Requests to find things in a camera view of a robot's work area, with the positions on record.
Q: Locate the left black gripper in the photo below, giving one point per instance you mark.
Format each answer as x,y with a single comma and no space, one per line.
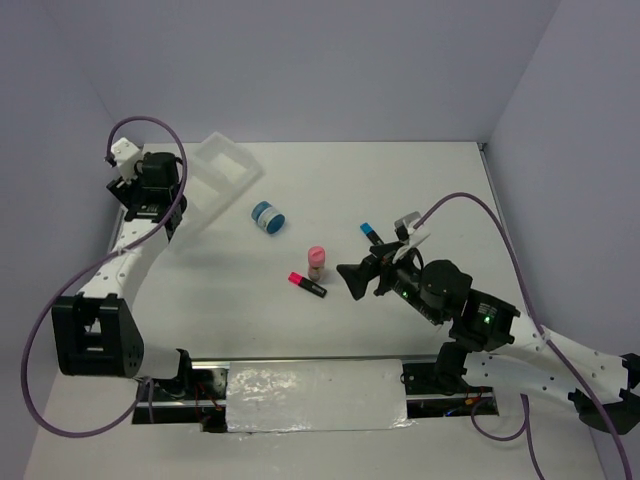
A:
126,193

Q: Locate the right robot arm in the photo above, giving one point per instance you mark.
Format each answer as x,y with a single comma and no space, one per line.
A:
491,343

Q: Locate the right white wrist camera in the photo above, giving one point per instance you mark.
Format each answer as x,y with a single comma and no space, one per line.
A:
410,233

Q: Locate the pink highlighter marker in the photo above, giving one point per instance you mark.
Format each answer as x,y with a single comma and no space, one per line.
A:
307,284

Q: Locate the blue highlighter marker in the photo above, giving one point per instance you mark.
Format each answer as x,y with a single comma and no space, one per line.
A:
371,234

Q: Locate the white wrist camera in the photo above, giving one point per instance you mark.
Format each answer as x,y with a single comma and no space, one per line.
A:
410,233
123,155

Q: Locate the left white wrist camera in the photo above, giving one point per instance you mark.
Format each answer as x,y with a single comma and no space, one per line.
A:
123,155

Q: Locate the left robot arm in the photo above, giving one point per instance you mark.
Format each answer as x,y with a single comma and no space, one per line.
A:
95,331

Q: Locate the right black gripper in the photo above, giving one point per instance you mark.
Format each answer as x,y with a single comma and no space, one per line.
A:
356,276

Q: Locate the blue paint jar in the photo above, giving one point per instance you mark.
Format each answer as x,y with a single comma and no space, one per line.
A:
268,218

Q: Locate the white three-compartment plastic tray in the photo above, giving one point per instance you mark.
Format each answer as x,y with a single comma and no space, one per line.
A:
220,171

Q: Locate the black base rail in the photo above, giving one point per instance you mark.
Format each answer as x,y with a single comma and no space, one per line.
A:
197,397

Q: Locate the pink glitter jar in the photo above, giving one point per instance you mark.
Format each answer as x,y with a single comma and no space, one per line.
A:
316,258

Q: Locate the silver foil cover plate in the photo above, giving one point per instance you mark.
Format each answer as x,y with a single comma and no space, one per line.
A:
310,396

